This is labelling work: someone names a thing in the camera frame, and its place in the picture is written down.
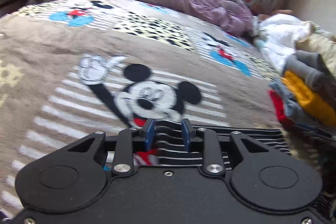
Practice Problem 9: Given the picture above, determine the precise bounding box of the beige cream quilt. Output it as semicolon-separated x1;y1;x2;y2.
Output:
295;21;336;77

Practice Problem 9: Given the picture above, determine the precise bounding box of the black white striped garment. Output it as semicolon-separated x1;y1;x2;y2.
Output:
133;118;292;171

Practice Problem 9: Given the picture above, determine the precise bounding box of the white puffy quilt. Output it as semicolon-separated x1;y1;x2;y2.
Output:
252;14;313;74

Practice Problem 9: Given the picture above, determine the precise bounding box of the yellow folded garment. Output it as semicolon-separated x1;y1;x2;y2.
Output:
281;70;335;127

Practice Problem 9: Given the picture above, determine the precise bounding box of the Mickey Mouse bed blanket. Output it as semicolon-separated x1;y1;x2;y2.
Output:
1;0;279;217

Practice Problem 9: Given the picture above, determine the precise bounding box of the red folded garment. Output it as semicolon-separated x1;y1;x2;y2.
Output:
268;90;294;128

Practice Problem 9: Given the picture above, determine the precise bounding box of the blue grey folded garment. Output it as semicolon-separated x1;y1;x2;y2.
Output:
269;78;321;127

